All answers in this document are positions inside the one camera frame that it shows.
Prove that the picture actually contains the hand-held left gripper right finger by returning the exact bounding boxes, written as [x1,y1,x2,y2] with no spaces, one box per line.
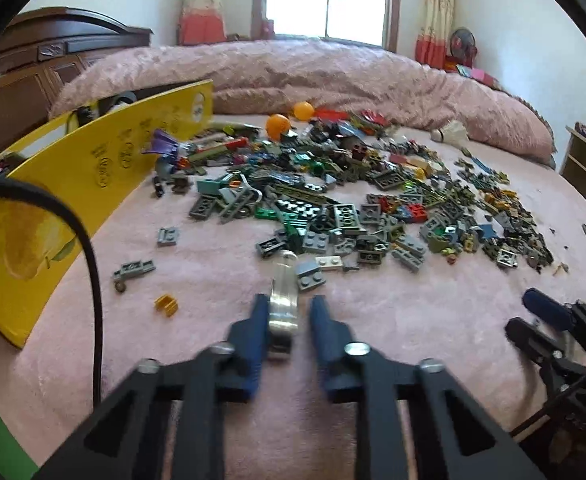
[309,295,546,480]

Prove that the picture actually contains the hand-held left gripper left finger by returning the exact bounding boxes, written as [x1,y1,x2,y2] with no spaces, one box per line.
[38,294,270,480]

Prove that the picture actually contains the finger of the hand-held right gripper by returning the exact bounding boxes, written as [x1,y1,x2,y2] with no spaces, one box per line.
[504,317,574,367]
[522,287,586,347]

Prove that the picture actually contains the shiny silver clip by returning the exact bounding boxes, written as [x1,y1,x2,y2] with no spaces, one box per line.
[267,249,302,361]

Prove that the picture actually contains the pile of toy bricks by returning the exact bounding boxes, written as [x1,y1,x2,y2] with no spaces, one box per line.
[150,107,571,278]

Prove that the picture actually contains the yellow cardboard box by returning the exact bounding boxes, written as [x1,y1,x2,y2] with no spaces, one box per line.
[0,79,214,350]

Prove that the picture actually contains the pink bed sheet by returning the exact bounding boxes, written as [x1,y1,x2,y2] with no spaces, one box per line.
[0,115,586,480]

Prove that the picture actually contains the small yellow toy brick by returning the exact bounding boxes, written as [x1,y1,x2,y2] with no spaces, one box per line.
[154,294,180,317]

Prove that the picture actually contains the long grey toy brick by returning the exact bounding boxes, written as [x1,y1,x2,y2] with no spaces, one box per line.
[113,260,156,282]

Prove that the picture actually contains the white shuttlecock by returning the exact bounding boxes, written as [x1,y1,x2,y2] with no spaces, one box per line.
[432,120,468,147]

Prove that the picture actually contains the purple winged toy piece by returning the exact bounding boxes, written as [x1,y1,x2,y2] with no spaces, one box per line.
[140,129,194,176]

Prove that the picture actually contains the pink and green boxes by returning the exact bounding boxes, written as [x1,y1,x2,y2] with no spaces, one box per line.
[443,60,501,88]

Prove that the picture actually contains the green mat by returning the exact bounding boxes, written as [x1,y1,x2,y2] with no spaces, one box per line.
[0,400,41,480]

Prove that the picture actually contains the pink quilt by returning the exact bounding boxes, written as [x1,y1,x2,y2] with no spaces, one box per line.
[55,39,556,168]

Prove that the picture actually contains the red standing fan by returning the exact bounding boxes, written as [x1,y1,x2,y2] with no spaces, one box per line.
[448,27,478,66]

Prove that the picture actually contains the floral curtain with red hem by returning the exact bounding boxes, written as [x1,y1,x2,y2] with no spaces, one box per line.
[178,0,228,47]
[415,0,456,68]

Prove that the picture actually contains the window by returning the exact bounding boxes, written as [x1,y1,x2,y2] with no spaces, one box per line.
[254,0,401,51]

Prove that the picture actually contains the dark wooden dresser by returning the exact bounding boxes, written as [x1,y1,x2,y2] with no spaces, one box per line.
[0,7,154,166]

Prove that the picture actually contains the black braided cable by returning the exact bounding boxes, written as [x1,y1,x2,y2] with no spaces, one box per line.
[0,176,104,406]

